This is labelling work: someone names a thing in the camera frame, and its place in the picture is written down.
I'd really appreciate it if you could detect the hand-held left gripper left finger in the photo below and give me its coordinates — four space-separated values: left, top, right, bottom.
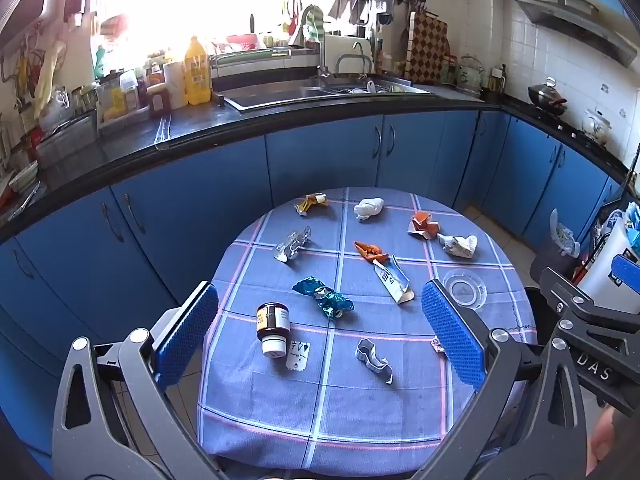
51 281 223 480

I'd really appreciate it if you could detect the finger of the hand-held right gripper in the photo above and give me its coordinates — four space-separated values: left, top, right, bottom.
612 254 640 288
539 267 640 341

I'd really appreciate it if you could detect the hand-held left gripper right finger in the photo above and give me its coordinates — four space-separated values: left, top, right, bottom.
421 279 588 480

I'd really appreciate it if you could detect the orange peel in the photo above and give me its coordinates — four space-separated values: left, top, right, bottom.
354 241 390 264

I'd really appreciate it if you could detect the white tissue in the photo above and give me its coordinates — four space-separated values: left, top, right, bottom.
353 197 385 222

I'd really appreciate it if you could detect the yellow brown wrapper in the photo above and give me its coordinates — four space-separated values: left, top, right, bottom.
295 193 329 217

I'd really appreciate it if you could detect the person's right hand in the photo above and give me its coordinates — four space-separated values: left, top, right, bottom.
589 404 617 480

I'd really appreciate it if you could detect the white tall appliance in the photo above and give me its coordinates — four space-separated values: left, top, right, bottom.
575 210 640 301

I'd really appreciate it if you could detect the clear plastic lid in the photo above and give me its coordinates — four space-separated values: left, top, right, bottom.
442 269 487 311

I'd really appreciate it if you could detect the grey bin with plastic bag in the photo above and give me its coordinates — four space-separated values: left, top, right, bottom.
530 208 583 286

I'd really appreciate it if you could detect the white flattened tube box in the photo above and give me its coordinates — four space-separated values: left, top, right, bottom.
372 256 416 306

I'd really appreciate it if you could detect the white crumpled wrapper strip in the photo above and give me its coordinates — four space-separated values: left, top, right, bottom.
355 338 394 386

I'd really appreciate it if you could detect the brown medicine bottle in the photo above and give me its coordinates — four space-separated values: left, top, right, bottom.
256 302 292 358

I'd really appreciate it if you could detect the crumpled white foil wrapper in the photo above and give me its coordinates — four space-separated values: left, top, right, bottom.
440 234 478 260

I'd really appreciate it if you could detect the white torn packet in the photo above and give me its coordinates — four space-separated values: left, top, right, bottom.
286 341 312 372

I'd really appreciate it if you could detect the orange white crumpled carton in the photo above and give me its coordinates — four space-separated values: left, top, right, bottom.
407 211 441 241

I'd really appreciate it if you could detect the teal foil wrapper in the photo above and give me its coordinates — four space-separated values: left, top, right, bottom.
292 276 355 320

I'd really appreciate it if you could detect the silver blister pack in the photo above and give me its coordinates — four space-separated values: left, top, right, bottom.
273 226 312 262

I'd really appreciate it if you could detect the round table with blue cloth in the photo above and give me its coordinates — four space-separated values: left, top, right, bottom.
196 187 538 478

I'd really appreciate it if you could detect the black wok with lid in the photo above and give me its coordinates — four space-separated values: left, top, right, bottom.
527 76 568 113

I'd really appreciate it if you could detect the black kitchen countertop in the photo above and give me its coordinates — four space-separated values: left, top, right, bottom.
0 80 640 243

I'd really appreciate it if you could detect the brown sauce jar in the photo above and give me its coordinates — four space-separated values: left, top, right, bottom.
146 85 172 118

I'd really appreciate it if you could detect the pale green kettle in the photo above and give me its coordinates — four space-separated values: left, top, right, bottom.
454 55 486 93

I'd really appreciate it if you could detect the steel range hood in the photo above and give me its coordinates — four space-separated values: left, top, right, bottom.
515 0 638 67

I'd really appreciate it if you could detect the white paper towel roll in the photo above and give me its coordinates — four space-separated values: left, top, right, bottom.
164 60 187 108

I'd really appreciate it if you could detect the kitchen sink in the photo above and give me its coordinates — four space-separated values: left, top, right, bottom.
215 77 436 111

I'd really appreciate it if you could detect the yellow oil bottle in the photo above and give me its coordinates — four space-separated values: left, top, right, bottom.
184 35 213 107

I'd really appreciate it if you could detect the checkered wooden cutting board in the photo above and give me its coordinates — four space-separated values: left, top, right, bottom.
409 11 451 86

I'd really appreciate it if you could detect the steel kitchen faucet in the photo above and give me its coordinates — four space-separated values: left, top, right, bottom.
299 5 335 80

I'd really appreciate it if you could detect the green striped towel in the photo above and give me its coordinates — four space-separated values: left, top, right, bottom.
300 5 326 43

